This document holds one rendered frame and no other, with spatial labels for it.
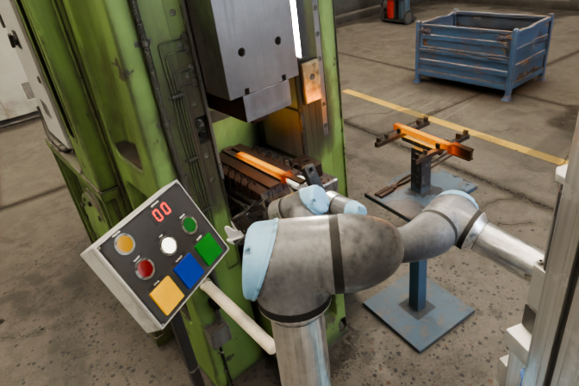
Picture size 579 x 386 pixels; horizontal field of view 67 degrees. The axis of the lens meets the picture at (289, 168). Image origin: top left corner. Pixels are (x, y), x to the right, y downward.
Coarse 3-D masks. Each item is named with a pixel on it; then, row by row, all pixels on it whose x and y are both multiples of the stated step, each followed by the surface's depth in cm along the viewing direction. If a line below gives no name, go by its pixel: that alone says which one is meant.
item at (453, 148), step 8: (408, 128) 188; (416, 136) 184; (424, 136) 180; (432, 136) 180; (432, 144) 178; (448, 144) 172; (456, 144) 169; (448, 152) 171; (456, 152) 170; (464, 152) 166; (472, 152) 164
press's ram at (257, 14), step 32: (192, 0) 135; (224, 0) 130; (256, 0) 137; (288, 0) 145; (192, 32) 143; (224, 32) 133; (256, 32) 141; (288, 32) 149; (224, 64) 136; (256, 64) 144; (288, 64) 153; (224, 96) 144
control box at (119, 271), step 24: (168, 192) 131; (144, 216) 122; (168, 216) 128; (192, 216) 134; (96, 240) 118; (144, 240) 120; (192, 240) 131; (216, 240) 138; (96, 264) 112; (120, 264) 112; (168, 264) 123; (216, 264) 135; (120, 288) 113; (144, 288) 115; (192, 288) 126; (144, 312) 114
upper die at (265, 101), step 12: (276, 84) 152; (288, 84) 156; (216, 96) 159; (252, 96) 147; (264, 96) 150; (276, 96) 154; (288, 96) 157; (216, 108) 162; (228, 108) 155; (240, 108) 149; (252, 108) 149; (264, 108) 152; (276, 108) 155; (240, 120) 152; (252, 120) 150
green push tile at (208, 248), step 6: (210, 234) 136; (204, 240) 134; (210, 240) 135; (198, 246) 131; (204, 246) 133; (210, 246) 134; (216, 246) 136; (198, 252) 131; (204, 252) 132; (210, 252) 134; (216, 252) 135; (204, 258) 131; (210, 258) 133; (210, 264) 132
